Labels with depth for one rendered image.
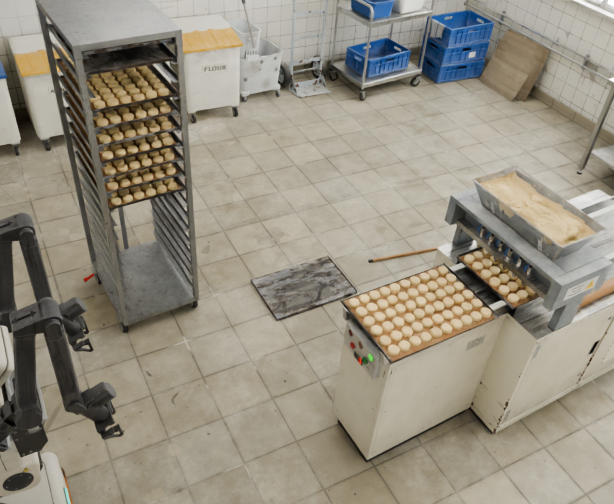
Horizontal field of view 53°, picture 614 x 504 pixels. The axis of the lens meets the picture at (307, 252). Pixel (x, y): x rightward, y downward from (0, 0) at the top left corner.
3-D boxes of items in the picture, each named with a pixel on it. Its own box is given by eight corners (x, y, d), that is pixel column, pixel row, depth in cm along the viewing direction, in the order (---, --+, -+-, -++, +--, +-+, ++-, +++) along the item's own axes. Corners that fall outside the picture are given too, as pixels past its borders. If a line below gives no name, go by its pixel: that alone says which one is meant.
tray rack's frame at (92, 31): (202, 307, 394) (185, 28, 278) (123, 336, 371) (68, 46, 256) (164, 249, 434) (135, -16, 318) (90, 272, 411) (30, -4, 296)
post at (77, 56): (129, 324, 368) (79, 44, 258) (124, 326, 367) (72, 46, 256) (127, 321, 370) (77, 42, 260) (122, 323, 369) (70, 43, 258)
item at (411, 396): (429, 372, 371) (464, 260, 313) (467, 416, 349) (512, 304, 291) (329, 419, 341) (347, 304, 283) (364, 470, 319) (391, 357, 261)
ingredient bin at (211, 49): (188, 127, 569) (183, 46, 519) (169, 96, 612) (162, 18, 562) (244, 118, 588) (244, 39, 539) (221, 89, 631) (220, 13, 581)
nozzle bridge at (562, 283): (483, 230, 342) (499, 178, 319) (586, 316, 296) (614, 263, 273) (436, 247, 328) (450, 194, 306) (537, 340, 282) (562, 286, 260)
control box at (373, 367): (349, 340, 293) (353, 320, 284) (379, 377, 278) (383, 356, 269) (343, 343, 291) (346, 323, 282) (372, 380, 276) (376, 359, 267)
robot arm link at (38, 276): (10, 214, 203) (15, 233, 196) (30, 210, 206) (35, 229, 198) (38, 307, 231) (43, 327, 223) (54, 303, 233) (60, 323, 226)
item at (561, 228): (511, 179, 308) (515, 168, 304) (598, 242, 274) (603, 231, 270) (471, 192, 297) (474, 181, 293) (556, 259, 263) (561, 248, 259)
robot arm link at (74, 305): (38, 301, 228) (42, 317, 222) (64, 283, 229) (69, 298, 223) (59, 317, 237) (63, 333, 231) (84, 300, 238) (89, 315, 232)
